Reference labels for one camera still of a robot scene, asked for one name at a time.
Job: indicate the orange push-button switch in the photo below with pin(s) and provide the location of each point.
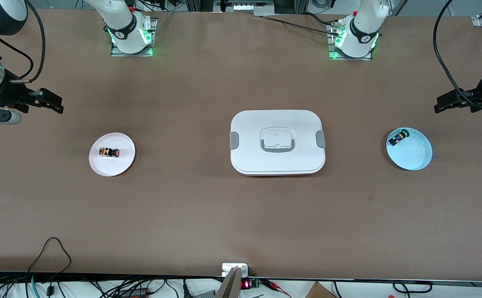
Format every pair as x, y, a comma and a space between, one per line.
109, 152

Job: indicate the red clip leads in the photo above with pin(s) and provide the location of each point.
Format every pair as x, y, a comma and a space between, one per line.
276, 285

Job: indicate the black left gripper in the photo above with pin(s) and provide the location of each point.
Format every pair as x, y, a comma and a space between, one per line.
481, 92

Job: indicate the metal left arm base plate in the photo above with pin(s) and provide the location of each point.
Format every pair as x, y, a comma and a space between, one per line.
330, 45

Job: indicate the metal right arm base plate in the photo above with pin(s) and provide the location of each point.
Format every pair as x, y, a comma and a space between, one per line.
153, 29

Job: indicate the brown cardboard piece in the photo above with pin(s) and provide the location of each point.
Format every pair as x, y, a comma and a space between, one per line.
319, 291

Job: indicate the light blue round plate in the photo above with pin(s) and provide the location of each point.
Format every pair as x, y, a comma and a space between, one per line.
414, 155

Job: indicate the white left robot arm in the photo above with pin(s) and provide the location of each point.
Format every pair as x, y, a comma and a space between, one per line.
363, 29

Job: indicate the silver device with lights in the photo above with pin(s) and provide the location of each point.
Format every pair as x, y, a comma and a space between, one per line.
245, 7

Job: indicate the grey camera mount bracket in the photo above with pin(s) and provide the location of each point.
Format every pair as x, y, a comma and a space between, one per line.
232, 285

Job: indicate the circuit board with red display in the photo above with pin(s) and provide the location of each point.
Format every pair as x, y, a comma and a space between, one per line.
245, 284

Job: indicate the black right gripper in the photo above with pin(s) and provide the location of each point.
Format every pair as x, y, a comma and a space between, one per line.
5, 94

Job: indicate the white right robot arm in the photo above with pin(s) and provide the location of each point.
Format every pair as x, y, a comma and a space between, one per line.
125, 25

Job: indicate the white round plate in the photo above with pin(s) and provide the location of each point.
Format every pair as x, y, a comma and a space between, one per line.
118, 165

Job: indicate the white box with grey latches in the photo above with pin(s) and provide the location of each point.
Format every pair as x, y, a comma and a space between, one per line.
249, 157

